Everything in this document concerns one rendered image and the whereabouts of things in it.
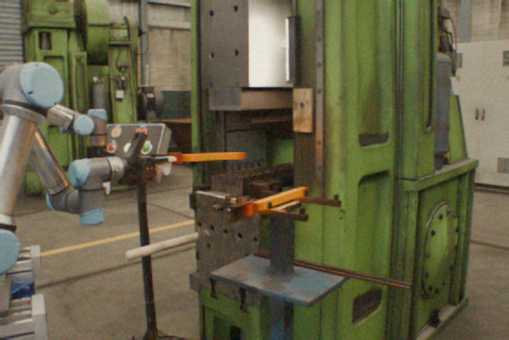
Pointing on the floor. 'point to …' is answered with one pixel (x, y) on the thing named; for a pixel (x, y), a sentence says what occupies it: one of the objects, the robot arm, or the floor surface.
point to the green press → (87, 73)
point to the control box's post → (145, 256)
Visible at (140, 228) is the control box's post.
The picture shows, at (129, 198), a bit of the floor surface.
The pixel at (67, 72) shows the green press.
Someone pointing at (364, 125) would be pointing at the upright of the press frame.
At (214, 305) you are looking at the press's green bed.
